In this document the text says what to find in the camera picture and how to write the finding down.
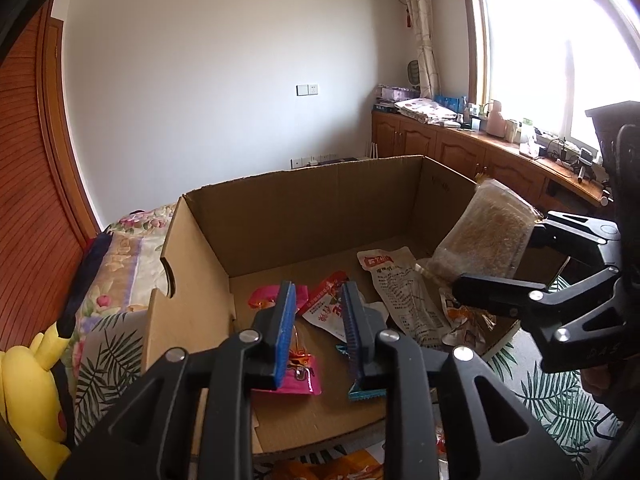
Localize floral bed sheet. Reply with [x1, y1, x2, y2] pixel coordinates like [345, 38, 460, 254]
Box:
[75, 203, 181, 346]

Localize blue boxes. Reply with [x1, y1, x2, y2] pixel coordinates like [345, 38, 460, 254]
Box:
[434, 94, 468, 113]

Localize white pink kettle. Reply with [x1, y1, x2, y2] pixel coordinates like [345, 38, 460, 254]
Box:
[486, 100, 507, 137]

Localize wooden cabinet counter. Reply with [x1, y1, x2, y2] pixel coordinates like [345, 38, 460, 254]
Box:
[371, 107, 613, 241]

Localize wooden slatted wardrobe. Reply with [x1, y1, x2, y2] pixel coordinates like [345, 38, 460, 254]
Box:
[0, 0, 103, 356]

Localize person's right hand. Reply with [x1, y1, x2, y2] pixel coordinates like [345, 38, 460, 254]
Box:
[582, 365, 626, 415]

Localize pink box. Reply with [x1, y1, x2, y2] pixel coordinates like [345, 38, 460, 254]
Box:
[377, 85, 418, 106]

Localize white container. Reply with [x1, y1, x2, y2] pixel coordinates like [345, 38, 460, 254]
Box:
[519, 119, 538, 155]

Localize dark blue blanket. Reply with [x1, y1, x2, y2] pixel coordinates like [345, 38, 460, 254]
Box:
[59, 232, 115, 323]

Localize white wall socket row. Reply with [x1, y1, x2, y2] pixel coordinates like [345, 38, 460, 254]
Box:
[291, 154, 361, 169]

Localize folded floral cloth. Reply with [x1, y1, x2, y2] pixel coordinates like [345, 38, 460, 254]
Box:
[394, 97, 460, 125]

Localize leaf print bedsheet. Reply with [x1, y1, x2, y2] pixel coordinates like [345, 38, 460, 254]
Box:
[75, 310, 608, 480]

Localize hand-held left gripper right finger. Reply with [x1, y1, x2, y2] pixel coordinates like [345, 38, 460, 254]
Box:
[340, 281, 583, 480]

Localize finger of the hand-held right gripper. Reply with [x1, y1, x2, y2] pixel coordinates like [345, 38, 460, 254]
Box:
[527, 211, 622, 262]
[451, 266, 622, 322]

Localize clear packet of brown granules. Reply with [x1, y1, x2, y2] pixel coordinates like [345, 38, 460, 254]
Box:
[429, 179, 545, 287]

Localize orange snack packet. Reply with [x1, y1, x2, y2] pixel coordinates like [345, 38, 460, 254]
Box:
[272, 449, 387, 480]

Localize small white red snack pouch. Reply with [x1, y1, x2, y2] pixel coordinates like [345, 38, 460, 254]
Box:
[439, 286, 498, 347]

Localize long white red-label snack packet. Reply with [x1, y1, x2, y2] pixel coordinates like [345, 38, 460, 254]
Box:
[356, 246, 453, 350]

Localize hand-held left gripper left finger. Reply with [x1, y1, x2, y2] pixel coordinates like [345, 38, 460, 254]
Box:
[55, 280, 311, 480]

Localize beige patterned curtain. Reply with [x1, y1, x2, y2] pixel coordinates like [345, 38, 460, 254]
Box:
[397, 0, 443, 100]

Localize wooden framed window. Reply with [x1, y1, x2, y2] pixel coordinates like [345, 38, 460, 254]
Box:
[457, 0, 640, 153]

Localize pink snack packet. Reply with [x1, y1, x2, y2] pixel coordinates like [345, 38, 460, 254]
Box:
[249, 284, 324, 397]

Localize brown cardboard box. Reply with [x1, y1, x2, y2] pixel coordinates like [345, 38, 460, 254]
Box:
[145, 155, 571, 457]

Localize blue foil snack packet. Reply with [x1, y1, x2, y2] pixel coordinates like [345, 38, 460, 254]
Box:
[334, 342, 390, 402]

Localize yellow plush toy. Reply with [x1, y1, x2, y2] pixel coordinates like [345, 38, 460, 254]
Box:
[0, 320, 76, 480]

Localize red white snack packet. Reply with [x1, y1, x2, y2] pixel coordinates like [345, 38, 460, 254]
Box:
[301, 270, 390, 342]

